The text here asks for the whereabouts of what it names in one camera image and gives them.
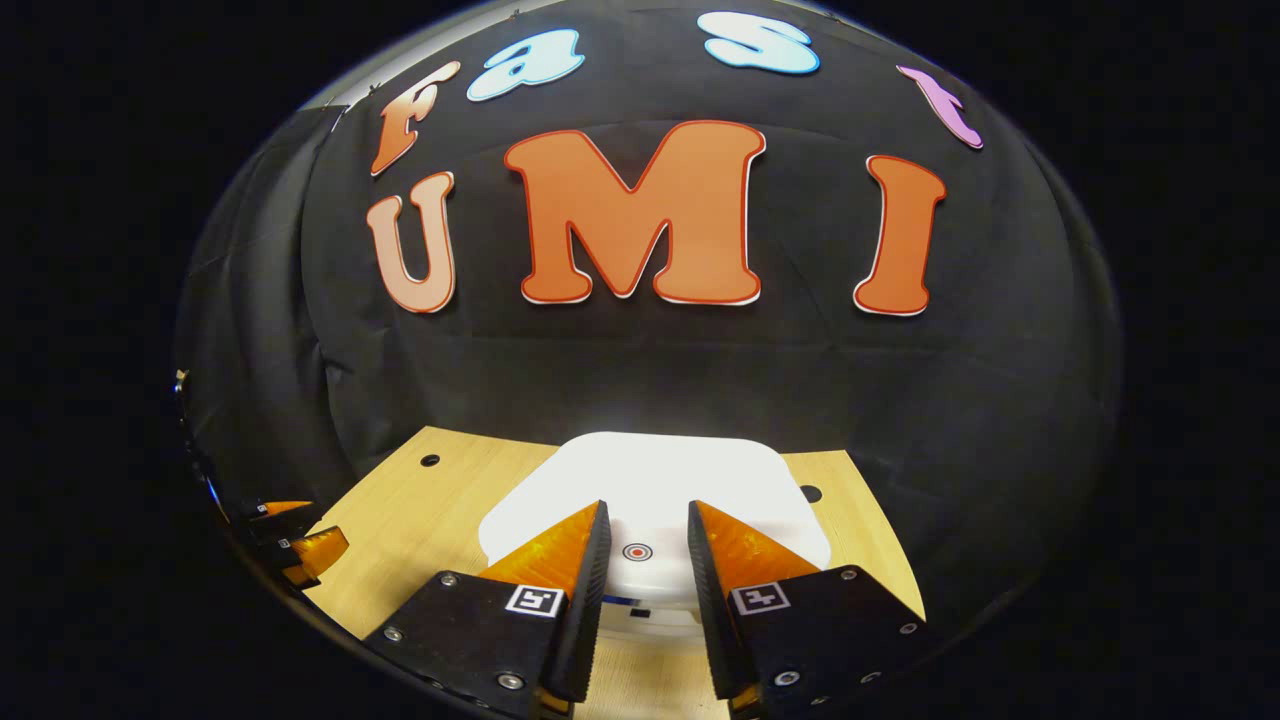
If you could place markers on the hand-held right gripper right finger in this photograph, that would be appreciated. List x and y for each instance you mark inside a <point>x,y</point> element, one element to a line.
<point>705,620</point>

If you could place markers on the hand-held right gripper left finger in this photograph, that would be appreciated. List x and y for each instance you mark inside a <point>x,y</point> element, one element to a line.
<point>590,620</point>

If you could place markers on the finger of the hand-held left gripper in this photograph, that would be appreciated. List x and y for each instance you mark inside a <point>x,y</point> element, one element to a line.
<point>265,515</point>
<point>290,553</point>

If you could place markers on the white desktop garbage bin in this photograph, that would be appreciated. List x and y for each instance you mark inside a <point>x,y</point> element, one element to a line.
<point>650,480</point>

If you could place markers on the wooden desktop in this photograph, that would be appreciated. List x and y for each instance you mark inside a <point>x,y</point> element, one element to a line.
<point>420,520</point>

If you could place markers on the black backdrop cloth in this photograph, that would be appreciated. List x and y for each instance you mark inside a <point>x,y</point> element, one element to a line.
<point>650,370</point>

